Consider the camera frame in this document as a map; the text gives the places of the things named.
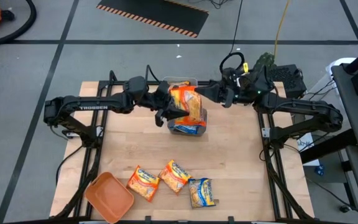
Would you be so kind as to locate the black perforated box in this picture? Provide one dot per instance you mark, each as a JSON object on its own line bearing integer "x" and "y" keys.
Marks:
{"x": 287, "y": 77}

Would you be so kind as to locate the white round container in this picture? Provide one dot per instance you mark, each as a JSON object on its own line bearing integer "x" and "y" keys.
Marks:
{"x": 337, "y": 65}

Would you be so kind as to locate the grey plastic bin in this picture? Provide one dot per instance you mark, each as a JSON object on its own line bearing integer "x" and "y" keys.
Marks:
{"x": 204, "y": 119}

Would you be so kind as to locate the green cactus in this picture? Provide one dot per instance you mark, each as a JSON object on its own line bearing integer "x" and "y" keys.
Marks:
{"x": 266, "y": 60}

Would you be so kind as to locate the orange Maruchan noodle packet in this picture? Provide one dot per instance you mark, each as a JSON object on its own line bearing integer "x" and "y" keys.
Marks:
{"x": 143, "y": 183}
{"x": 188, "y": 101}
{"x": 175, "y": 176}

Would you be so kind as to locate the black rail clamp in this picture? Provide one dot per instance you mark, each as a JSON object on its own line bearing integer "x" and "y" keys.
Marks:
{"x": 230, "y": 219}
{"x": 148, "y": 219}

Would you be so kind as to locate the small blue object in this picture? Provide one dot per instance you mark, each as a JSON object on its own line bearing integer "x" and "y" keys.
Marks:
{"x": 319, "y": 170}

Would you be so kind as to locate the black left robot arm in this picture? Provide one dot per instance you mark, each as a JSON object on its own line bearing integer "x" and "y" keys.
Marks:
{"x": 95, "y": 104}

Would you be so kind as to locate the white plastic bin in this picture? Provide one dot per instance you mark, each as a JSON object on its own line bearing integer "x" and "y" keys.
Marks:
{"x": 180, "y": 79}

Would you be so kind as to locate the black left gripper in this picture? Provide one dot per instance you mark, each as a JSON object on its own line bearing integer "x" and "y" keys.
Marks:
{"x": 162, "y": 99}

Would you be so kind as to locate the blue white Maruchan noodle packet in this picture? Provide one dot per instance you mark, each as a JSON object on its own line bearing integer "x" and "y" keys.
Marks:
{"x": 186, "y": 128}

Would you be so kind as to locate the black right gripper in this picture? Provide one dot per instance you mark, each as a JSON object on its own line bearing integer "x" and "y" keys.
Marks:
{"x": 242, "y": 93}

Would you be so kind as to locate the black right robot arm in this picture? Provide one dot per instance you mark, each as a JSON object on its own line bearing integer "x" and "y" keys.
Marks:
{"x": 297, "y": 107}

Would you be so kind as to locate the dark grey desk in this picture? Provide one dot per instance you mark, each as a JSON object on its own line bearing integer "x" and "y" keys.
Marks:
{"x": 353, "y": 109}

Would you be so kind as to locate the orange plastic bin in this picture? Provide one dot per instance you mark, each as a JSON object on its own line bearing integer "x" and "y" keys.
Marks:
{"x": 109, "y": 197}

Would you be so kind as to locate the blue yellow Maruchan noodle packet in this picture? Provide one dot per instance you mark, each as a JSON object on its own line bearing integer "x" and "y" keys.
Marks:
{"x": 201, "y": 193}

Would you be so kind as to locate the white paper sheet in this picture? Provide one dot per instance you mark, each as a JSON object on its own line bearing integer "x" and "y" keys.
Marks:
{"x": 304, "y": 146}

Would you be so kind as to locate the black hazard striped mat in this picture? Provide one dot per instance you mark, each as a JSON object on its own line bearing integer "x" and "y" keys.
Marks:
{"x": 154, "y": 14}

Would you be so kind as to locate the red Maruchan noodle packet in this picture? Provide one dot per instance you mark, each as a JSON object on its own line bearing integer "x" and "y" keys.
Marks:
{"x": 179, "y": 84}

